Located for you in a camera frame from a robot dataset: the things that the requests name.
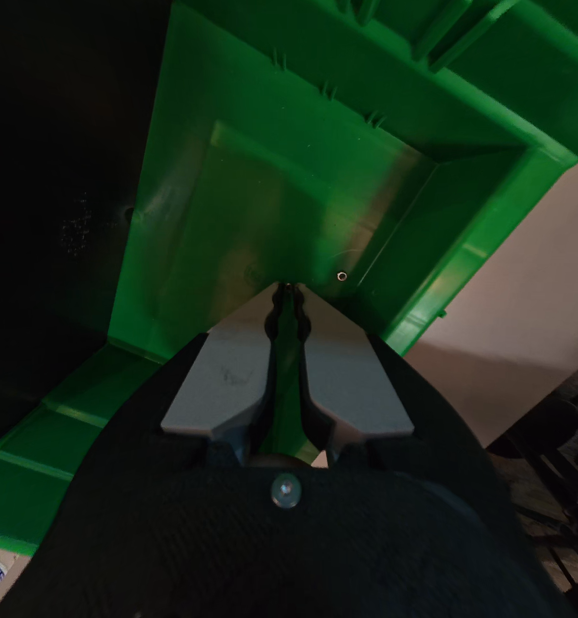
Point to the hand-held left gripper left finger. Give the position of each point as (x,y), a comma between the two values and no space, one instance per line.
(211,381)

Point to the black bin divider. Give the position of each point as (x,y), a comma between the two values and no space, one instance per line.
(52,193)

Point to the black chair base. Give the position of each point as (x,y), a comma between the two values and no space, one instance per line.
(549,425)

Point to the green plastic bin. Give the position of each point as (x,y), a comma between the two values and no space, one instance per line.
(269,169)

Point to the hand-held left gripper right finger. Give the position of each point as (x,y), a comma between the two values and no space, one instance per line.
(356,386)

